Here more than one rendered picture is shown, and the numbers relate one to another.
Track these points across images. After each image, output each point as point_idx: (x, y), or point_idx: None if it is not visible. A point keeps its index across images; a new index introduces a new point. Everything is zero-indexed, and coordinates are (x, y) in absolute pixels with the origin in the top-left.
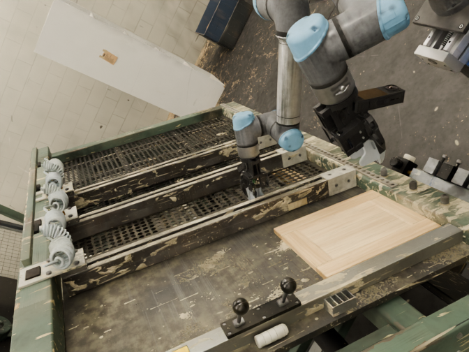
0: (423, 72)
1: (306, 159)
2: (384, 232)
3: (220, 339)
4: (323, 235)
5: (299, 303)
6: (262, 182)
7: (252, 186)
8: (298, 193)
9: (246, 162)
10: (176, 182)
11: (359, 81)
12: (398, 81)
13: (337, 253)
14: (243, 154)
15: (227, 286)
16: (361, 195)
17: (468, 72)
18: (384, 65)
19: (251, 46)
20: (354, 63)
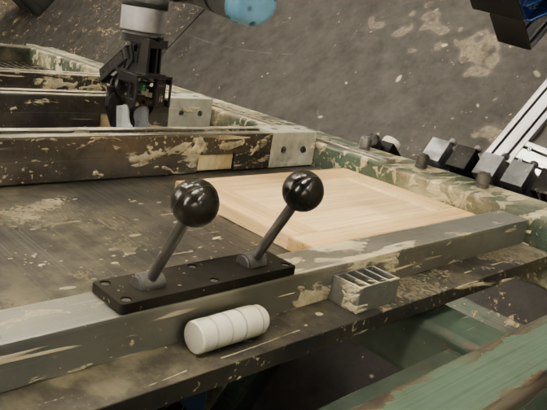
0: (361, 85)
1: (207, 125)
2: (394, 213)
3: (98, 315)
4: (282, 202)
5: (292, 267)
6: (159, 95)
7: (137, 95)
8: (221, 140)
9: (136, 41)
10: None
11: (260, 86)
12: (321, 93)
13: (322, 225)
14: (137, 19)
15: (79, 248)
16: (330, 171)
17: (507, 12)
18: (300, 68)
19: (76, 15)
20: (254, 60)
